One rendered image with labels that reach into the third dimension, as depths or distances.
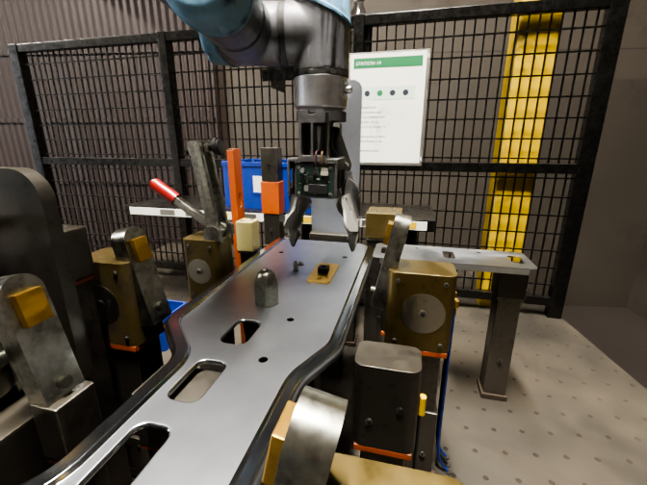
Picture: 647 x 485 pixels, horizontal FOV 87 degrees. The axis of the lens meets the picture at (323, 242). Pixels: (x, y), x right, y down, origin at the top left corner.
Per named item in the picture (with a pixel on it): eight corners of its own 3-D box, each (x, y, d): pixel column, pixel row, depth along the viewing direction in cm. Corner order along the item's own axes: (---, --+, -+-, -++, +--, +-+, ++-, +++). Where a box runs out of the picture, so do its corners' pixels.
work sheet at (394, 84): (421, 165, 101) (430, 48, 92) (346, 165, 106) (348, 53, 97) (421, 165, 103) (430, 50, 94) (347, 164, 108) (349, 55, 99)
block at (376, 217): (393, 356, 85) (401, 214, 75) (360, 351, 87) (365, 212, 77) (394, 339, 93) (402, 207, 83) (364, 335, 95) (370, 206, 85)
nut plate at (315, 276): (328, 284, 53) (328, 276, 53) (305, 281, 54) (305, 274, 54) (339, 266, 61) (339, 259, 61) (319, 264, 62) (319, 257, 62)
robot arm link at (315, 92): (303, 84, 52) (356, 82, 50) (303, 115, 53) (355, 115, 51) (286, 75, 45) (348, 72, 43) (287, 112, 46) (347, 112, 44)
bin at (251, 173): (317, 214, 90) (316, 164, 86) (222, 206, 102) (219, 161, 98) (339, 204, 104) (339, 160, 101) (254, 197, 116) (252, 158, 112)
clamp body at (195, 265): (231, 415, 68) (215, 242, 58) (187, 406, 70) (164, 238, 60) (245, 392, 74) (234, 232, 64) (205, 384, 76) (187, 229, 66)
